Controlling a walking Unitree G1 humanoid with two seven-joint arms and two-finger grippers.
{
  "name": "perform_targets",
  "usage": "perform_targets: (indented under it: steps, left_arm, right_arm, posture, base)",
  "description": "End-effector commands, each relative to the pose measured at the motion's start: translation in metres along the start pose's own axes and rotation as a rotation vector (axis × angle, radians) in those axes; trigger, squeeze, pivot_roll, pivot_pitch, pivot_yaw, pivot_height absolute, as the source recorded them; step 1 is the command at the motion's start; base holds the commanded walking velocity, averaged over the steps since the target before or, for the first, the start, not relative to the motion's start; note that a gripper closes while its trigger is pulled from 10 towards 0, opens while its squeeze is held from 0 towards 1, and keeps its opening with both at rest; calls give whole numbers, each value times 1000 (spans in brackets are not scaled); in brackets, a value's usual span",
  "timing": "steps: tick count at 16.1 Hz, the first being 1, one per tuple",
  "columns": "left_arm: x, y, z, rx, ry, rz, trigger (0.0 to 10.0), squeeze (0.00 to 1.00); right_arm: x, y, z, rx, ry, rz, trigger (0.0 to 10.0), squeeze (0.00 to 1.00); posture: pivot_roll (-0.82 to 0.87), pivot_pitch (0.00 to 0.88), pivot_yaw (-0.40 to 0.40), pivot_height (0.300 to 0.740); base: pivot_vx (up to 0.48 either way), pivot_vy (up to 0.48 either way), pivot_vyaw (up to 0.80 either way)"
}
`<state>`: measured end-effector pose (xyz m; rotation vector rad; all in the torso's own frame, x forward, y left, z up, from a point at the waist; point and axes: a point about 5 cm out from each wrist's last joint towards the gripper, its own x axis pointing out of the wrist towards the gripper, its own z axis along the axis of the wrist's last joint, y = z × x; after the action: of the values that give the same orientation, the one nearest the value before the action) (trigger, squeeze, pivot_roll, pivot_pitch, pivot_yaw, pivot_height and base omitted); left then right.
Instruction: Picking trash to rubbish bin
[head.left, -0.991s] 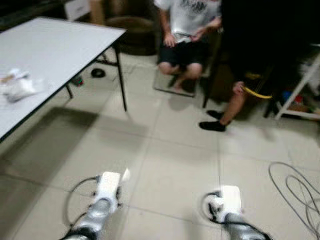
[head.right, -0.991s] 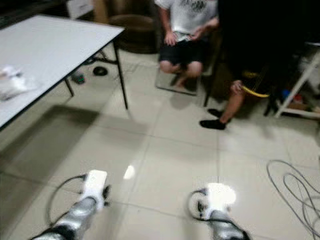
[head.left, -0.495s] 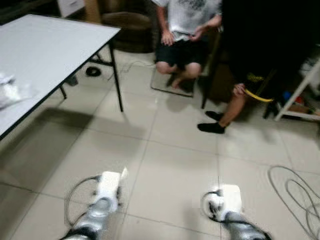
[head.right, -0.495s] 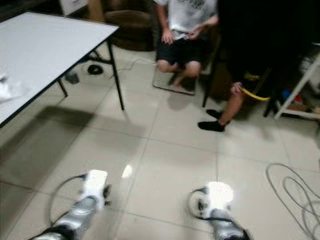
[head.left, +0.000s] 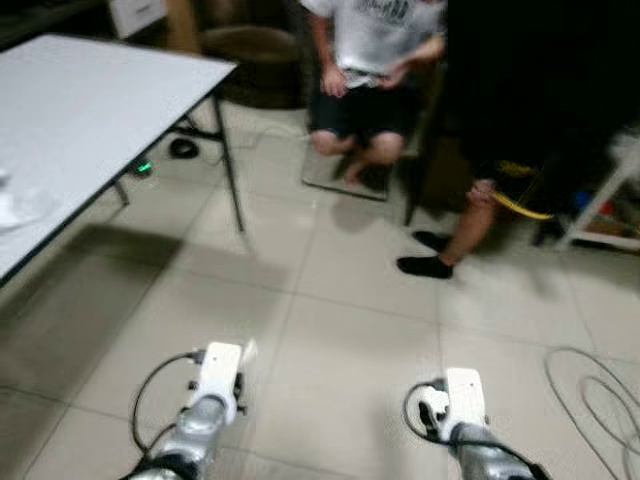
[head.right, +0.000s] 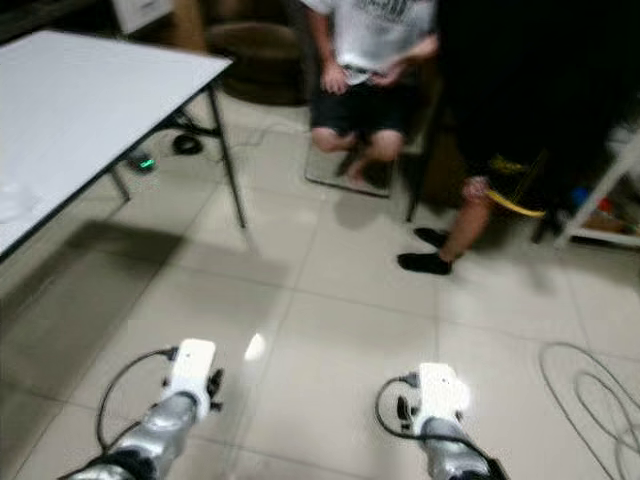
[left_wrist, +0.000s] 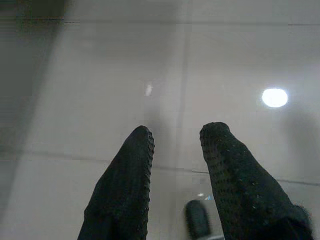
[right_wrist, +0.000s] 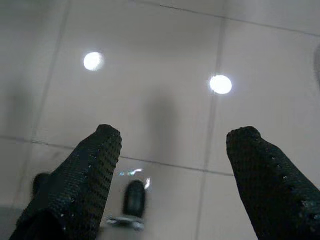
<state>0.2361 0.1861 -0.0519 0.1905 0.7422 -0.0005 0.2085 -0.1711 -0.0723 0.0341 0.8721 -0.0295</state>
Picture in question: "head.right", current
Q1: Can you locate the power strip green light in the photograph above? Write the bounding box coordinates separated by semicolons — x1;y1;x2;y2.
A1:
128;150;159;173

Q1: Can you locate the black round floor object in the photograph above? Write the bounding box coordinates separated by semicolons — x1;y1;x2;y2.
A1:
172;133;204;156

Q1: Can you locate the white metal shelf rack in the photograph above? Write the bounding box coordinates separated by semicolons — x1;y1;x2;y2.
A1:
555;130;640;248

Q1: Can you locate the white rectangular table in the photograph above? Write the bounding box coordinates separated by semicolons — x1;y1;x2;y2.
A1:
0;30;249;259

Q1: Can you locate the brown round stool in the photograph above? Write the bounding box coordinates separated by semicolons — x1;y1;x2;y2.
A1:
205;22;306;106

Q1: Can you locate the seated person white shirt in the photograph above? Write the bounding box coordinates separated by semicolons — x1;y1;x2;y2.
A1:
300;0;441;191

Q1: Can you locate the white sign board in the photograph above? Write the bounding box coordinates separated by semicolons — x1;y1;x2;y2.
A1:
110;0;176;36

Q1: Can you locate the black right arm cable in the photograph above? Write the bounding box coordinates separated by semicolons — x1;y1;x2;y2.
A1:
376;375;501;471

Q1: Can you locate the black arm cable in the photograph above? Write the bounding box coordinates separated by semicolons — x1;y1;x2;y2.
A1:
97;346;181;451
376;375;501;471

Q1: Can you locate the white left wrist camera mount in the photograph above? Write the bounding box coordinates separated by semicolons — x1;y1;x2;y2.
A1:
163;338;218;416

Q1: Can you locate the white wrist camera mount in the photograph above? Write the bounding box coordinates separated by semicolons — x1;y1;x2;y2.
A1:
163;338;218;416
400;362;471;426

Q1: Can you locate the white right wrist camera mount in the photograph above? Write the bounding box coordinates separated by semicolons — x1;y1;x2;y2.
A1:
400;362;471;426

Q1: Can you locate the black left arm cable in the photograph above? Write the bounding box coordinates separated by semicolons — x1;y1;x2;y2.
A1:
97;346;181;451

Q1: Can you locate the grey looped floor cable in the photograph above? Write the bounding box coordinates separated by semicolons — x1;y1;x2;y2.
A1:
540;342;640;480

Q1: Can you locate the yellow strap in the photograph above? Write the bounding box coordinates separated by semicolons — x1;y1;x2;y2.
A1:
488;158;548;218

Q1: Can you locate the wooden post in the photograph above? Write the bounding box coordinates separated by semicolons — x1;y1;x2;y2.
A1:
172;0;206;51

